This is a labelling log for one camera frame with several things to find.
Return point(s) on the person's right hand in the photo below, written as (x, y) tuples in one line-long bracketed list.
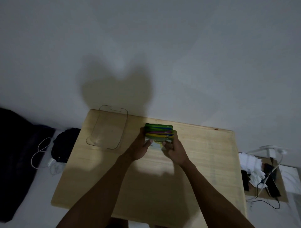
[(176, 150)]

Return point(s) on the person's left hand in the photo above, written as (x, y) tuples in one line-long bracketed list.
[(138, 146)]

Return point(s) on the person's left thumb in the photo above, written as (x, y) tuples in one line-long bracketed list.
[(148, 143)]

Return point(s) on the person's right thumb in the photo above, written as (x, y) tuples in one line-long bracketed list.
[(167, 145)]

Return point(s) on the pack of colourful toothbrushes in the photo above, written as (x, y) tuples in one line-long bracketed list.
[(160, 132)]

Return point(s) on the person's right forearm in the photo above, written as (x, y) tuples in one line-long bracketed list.
[(211, 197)]

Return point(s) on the person's left forearm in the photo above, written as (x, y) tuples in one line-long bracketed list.
[(98, 192)]

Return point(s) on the wooden table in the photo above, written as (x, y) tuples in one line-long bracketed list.
[(150, 178)]

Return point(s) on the clear plastic container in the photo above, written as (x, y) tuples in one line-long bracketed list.
[(107, 128)]

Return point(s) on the black wallet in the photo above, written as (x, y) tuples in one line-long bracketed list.
[(245, 180)]

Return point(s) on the black bag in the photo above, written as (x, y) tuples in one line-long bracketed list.
[(63, 146)]

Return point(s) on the crumpled white paper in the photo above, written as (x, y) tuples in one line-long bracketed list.
[(252, 169)]

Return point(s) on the brown side table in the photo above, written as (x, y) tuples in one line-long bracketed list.
[(265, 185)]

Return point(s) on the black phone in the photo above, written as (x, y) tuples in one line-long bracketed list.
[(272, 182)]

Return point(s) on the dark blanket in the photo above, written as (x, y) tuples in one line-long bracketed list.
[(16, 164)]

